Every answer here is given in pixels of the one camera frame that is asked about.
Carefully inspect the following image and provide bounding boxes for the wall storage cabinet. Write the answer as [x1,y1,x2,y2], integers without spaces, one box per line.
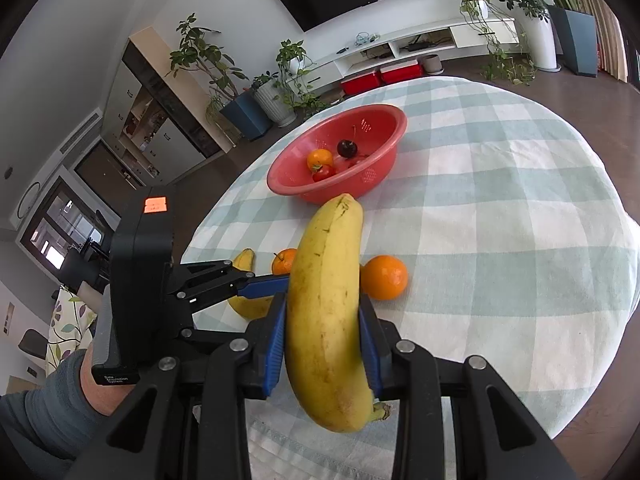
[101,27,241,185]

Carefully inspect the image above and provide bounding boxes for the red storage box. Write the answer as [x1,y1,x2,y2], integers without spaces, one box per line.
[380,60,424,84]
[341,70,382,96]

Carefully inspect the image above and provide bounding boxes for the beige curtain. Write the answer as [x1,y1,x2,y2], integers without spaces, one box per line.
[588,0,628,82]

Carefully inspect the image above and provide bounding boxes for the red storage box left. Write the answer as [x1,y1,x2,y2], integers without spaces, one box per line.
[341,70,382,96]

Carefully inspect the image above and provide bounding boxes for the white pot bushy plant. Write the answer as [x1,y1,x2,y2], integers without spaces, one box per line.
[500,0,561,73]

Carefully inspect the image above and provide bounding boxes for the dark cherry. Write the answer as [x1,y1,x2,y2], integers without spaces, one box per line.
[336,127,358,159]

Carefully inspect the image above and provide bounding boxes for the blue planter bird-of-paradise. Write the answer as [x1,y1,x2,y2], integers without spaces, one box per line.
[548,0,598,77]

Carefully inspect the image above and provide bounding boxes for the left hand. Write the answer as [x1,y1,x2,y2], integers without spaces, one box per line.
[80,344,134,416]

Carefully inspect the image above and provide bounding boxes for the red strawberry tomato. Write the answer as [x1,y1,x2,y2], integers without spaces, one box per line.
[312,165,336,182]

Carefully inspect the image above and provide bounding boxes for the trailing pothos plant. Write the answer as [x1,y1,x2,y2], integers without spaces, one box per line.
[459,0,536,86]
[276,39,329,118]

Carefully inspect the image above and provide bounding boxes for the small yellow banana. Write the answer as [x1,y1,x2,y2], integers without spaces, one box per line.
[226,247,275,321]

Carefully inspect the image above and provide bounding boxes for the mandarin orange with stem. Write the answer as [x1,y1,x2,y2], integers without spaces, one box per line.
[271,248,297,275]

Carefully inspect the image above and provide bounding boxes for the small grey round bin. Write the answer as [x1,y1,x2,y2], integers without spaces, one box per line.
[420,54,444,76]

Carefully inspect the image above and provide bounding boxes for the grey sleeve forearm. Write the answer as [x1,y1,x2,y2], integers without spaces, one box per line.
[1,350,107,479]

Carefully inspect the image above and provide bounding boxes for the white ribbed planter plant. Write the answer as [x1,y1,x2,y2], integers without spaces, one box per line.
[250,70,296,128]

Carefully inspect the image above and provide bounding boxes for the orange in bowl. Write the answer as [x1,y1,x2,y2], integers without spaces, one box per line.
[306,148,333,172]

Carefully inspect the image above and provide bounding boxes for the beige sofa with cushion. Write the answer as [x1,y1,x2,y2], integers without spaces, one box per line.
[44,282,103,376]

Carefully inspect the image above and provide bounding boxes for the trailing pothos plant right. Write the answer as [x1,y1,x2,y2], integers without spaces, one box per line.
[459,0,536,86]

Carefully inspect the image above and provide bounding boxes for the large yellow banana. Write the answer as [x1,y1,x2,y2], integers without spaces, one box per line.
[284,194,390,432]

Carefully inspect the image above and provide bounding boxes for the white tv cabinet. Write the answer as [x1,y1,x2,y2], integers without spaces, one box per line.
[306,16,516,92]

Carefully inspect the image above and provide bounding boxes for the red plastic colander bowl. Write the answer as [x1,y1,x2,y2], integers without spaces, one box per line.
[267,104,408,205]

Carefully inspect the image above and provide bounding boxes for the trailing pothos plant left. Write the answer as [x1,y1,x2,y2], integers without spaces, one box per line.
[276,39,329,118]

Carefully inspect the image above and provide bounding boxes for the blue planter tall plant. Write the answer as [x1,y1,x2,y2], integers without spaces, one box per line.
[169,13,271,141]

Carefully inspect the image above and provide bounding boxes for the red storage box right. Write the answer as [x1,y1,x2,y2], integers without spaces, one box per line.
[380,60,424,84]

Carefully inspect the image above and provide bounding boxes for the smooth round orange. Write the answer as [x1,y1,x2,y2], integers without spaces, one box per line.
[360,255,409,301]

